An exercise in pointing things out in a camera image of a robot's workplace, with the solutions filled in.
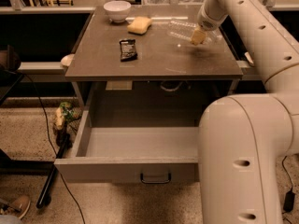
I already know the white ceramic bowl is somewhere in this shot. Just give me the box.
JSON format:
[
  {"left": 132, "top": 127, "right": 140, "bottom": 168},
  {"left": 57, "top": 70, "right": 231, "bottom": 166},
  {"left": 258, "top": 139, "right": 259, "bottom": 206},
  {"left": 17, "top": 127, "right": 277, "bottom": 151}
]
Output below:
[{"left": 103, "top": 0, "right": 131, "bottom": 23}]

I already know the yellow sponge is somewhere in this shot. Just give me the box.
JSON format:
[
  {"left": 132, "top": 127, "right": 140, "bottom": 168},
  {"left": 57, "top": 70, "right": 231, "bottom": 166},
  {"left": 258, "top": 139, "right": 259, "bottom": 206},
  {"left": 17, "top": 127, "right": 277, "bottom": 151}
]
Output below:
[{"left": 127, "top": 17, "right": 152, "bottom": 35}]

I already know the green and yellow bag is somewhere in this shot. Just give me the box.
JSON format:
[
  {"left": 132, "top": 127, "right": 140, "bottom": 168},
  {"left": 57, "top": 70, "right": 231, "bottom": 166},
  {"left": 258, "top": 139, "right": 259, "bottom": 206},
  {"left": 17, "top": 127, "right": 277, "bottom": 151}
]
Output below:
[{"left": 53, "top": 102, "right": 81, "bottom": 131}]

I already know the brown shoe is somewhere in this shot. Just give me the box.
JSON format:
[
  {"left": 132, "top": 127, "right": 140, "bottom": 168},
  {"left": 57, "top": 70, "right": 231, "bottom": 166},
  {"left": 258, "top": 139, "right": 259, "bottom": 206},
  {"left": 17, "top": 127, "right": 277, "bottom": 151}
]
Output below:
[{"left": 0, "top": 195, "right": 31, "bottom": 219}]

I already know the black drawer handle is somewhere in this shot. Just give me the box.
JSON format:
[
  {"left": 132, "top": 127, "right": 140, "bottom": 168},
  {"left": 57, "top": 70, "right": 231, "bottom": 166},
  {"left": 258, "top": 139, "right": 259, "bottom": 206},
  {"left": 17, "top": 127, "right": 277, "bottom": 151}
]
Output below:
[{"left": 140, "top": 173, "right": 172, "bottom": 185}]

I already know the black stand leg with wheel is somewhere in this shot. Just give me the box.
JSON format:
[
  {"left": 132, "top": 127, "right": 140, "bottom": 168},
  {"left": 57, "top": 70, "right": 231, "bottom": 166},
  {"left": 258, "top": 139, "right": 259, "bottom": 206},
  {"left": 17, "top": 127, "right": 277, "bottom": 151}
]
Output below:
[{"left": 36, "top": 134, "right": 70, "bottom": 209}]

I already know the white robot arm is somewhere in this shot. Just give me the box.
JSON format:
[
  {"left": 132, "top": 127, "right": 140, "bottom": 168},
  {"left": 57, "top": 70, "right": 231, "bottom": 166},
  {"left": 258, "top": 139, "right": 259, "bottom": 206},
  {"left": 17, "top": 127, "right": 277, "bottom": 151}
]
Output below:
[{"left": 198, "top": 0, "right": 299, "bottom": 224}]

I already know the black snack packet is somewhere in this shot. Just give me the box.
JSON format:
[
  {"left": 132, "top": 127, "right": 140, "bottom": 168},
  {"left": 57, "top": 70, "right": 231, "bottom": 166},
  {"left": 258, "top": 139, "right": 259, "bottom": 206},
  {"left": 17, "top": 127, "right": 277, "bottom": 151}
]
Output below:
[{"left": 119, "top": 39, "right": 137, "bottom": 62}]

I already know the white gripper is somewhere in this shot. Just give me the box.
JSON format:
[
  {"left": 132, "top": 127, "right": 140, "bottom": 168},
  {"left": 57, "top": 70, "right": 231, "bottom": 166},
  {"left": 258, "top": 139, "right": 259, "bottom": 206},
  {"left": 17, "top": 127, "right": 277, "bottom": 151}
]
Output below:
[{"left": 191, "top": 7, "right": 227, "bottom": 45}]

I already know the black cable on left floor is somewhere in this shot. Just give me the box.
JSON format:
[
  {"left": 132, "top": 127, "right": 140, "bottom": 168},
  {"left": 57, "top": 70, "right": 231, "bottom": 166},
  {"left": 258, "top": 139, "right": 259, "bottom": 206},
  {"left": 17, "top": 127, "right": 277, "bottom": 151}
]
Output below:
[{"left": 18, "top": 72, "right": 87, "bottom": 224}]

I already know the grey cabinet with counter top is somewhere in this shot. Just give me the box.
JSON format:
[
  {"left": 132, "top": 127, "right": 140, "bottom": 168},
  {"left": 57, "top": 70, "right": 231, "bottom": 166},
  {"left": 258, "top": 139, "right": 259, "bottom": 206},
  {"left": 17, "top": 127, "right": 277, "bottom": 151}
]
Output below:
[{"left": 64, "top": 5, "right": 244, "bottom": 107}]

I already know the grey open top drawer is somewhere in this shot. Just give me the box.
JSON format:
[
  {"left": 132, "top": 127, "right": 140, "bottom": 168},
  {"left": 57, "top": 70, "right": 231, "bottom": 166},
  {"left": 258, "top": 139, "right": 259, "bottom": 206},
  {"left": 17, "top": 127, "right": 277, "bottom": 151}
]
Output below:
[{"left": 54, "top": 81, "right": 200, "bottom": 184}]

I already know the white plate on left ledge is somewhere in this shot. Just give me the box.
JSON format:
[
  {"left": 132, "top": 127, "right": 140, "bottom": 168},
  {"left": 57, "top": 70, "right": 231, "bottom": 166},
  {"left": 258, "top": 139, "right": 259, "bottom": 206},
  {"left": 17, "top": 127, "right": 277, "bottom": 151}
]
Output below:
[{"left": 61, "top": 54, "right": 74, "bottom": 67}]

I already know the black power adapter with cable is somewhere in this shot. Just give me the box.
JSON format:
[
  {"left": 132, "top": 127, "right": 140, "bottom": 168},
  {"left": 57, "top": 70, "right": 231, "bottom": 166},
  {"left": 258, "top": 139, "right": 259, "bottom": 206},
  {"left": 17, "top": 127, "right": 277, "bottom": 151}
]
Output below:
[{"left": 281, "top": 157, "right": 295, "bottom": 224}]

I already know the white foam takeout container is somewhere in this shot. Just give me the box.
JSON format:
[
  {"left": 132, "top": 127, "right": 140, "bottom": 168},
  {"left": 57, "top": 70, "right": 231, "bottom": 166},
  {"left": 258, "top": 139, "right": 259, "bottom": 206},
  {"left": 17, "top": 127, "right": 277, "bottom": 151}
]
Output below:
[{"left": 244, "top": 52, "right": 254, "bottom": 67}]

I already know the clear plastic water bottle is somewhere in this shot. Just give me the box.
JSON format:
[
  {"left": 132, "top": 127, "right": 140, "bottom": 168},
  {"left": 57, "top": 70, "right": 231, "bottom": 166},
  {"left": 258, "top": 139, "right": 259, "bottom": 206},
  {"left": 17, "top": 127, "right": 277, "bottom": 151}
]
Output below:
[{"left": 168, "top": 19, "right": 222, "bottom": 44}]

